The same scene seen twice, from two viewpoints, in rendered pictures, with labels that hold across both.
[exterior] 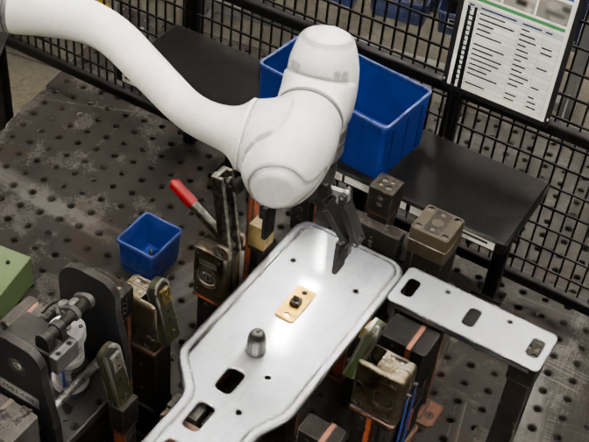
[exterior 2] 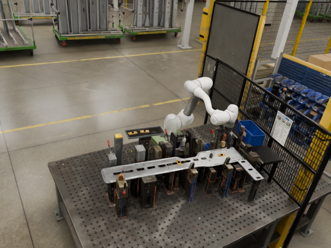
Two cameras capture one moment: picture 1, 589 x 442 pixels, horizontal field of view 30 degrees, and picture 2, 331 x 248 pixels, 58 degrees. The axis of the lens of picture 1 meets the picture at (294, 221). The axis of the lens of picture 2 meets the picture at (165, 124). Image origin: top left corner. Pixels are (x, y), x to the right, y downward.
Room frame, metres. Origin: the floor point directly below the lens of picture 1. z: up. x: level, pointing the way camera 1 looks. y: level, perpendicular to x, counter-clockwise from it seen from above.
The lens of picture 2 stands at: (-0.99, -1.04, 2.72)
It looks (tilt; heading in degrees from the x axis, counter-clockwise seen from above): 31 degrees down; 38
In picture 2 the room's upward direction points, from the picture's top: 7 degrees clockwise
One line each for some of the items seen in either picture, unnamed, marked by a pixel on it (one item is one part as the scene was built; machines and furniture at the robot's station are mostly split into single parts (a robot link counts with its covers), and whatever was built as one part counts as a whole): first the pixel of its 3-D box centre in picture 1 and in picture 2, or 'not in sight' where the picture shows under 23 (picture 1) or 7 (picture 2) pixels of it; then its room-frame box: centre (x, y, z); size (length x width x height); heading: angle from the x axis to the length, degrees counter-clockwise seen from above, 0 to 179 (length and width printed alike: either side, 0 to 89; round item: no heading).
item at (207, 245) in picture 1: (214, 310); (211, 155); (1.37, 0.13, 0.88); 0.07 x 0.06 x 0.35; 63
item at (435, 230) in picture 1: (422, 290); (249, 168); (1.48, -0.26, 0.88); 0.08 x 0.08 x 0.36; 63
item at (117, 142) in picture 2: not in sight; (117, 156); (0.60, 0.72, 0.92); 0.08 x 0.08 x 0.44; 63
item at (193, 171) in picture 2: not in sight; (190, 184); (0.85, 0.01, 0.87); 0.12 x 0.09 x 0.35; 63
